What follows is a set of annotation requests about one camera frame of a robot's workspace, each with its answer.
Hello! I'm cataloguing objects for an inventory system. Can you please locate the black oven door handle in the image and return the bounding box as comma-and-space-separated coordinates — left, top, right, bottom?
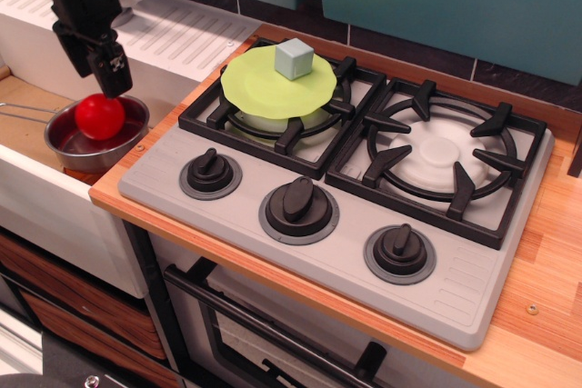
164, 264, 386, 387

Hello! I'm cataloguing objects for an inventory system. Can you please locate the light blue cube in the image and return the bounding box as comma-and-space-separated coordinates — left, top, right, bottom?
274, 38, 315, 81

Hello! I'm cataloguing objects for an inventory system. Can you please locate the toy oven door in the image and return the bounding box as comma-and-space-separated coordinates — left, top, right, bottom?
164, 258, 468, 387

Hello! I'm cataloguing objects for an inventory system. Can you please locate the black right burner grate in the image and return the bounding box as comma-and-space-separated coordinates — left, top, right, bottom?
326, 79, 554, 250

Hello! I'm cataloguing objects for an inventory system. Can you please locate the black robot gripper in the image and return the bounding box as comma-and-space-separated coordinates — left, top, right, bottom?
53, 0, 133, 98

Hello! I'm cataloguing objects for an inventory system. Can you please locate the black left burner grate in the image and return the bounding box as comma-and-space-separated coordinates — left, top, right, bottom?
178, 38, 386, 179

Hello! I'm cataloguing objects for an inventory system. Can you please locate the green plastic plate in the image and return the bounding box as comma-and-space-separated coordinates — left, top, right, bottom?
221, 45, 336, 119

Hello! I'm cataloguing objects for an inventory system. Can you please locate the red toy tomato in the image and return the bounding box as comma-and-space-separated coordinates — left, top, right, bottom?
75, 94, 125, 141

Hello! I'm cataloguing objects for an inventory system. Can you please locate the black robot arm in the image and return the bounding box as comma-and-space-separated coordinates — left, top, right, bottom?
52, 0, 133, 98

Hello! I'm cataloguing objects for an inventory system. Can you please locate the grey toy stove top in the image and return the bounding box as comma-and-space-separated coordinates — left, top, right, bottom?
117, 56, 557, 353

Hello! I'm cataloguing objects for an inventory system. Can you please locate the black middle stove knob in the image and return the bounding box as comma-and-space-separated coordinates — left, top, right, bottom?
258, 176, 340, 246

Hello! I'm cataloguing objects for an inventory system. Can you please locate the lower wooden drawer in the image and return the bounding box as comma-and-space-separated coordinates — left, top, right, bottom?
22, 291, 180, 388

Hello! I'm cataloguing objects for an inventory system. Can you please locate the wooden drawer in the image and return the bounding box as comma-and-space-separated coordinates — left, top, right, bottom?
1, 234, 153, 332
22, 291, 180, 388

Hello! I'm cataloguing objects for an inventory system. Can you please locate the black stove knob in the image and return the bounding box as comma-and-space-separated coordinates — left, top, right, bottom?
179, 147, 243, 201
364, 224, 437, 286
258, 176, 340, 246

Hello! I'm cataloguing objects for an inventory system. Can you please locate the upper wooden drawer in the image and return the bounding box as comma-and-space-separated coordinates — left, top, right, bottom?
1, 234, 153, 332

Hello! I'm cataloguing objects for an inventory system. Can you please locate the black burner grate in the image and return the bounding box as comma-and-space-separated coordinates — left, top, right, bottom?
178, 38, 386, 179
326, 79, 554, 250

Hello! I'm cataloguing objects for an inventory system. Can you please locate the black right stove knob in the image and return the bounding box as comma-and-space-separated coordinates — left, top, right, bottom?
364, 224, 437, 286

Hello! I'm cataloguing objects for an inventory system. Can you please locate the black left stove knob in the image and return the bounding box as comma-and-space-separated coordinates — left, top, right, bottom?
179, 147, 243, 201

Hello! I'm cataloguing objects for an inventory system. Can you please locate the small steel pot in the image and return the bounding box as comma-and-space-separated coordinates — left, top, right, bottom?
1, 95, 149, 174

